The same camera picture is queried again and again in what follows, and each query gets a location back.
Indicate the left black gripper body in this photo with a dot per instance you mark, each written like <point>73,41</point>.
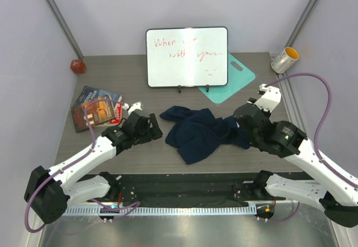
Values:
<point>146,135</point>

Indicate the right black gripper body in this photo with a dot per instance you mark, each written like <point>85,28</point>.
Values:
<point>252,140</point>

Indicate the red paperback book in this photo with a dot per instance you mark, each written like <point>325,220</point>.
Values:
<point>118,115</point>

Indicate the dark blue t shirt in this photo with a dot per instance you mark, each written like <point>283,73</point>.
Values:
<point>196,134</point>

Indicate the dark orange cover book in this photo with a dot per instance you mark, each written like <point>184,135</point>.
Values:
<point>97,113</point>

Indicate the blue nineteen eighty-four book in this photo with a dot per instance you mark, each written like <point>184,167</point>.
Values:
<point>90,93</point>

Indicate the white whiteboard with red writing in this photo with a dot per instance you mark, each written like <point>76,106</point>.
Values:
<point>187,57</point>

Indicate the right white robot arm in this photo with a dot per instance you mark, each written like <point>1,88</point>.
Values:
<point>335,191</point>

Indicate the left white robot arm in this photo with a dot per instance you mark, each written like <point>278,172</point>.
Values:
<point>50,192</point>

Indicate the white mug yellow inside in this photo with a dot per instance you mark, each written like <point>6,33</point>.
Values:
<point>284,60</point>

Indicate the red cube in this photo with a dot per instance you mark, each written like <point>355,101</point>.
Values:
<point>78,66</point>

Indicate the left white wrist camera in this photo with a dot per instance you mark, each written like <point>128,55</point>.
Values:
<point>133,107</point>

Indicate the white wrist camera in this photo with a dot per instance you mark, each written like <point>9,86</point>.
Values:
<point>269,99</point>
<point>133,107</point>

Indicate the aluminium rail frame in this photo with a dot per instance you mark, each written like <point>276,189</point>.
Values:
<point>151,151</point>

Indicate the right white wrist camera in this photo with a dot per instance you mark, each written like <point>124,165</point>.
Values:
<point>269,99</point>

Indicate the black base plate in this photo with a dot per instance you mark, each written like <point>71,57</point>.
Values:
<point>193,189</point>

